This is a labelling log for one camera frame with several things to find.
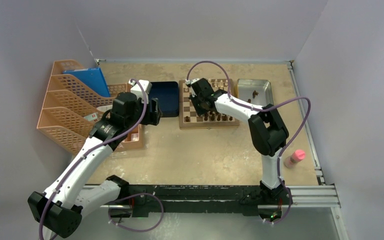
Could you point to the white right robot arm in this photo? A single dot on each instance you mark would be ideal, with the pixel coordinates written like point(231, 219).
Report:
point(267, 129)

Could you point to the gold metal tin tray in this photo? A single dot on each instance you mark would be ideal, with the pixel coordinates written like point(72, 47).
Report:
point(245, 87)

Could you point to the pink capped bottle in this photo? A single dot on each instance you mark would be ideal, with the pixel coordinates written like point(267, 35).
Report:
point(296, 157)

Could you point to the pile of dark chess pieces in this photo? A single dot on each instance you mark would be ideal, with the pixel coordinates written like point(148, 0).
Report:
point(254, 94)

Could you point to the dark blue tin box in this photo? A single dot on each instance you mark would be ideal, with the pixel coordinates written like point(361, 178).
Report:
point(167, 93)

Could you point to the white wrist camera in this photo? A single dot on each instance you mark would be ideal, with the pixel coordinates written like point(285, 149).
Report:
point(189, 82)
point(140, 88)

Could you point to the orange plastic file rack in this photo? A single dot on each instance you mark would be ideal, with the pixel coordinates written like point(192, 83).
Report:
point(67, 101)

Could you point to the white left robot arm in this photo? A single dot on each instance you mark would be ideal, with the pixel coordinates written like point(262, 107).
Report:
point(60, 208)

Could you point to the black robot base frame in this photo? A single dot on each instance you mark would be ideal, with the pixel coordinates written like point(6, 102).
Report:
point(246, 200)

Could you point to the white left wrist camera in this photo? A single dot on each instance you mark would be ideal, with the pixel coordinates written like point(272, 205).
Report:
point(140, 88)

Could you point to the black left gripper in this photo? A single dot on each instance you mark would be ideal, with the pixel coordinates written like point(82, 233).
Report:
point(152, 117)

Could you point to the wooden chess board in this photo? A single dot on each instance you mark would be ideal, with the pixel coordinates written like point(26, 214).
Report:
point(186, 108)

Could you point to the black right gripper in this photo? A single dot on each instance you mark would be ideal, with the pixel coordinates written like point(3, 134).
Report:
point(199, 111)

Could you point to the row of light chess pieces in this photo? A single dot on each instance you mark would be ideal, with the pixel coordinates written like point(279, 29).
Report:
point(218, 83)

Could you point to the blue folder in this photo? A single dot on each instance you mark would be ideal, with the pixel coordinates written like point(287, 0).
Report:
point(93, 78)

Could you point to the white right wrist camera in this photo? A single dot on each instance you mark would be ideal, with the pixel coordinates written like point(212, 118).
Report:
point(189, 82)

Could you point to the orange plastic basket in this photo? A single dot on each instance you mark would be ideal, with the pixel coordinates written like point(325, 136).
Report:
point(136, 138)

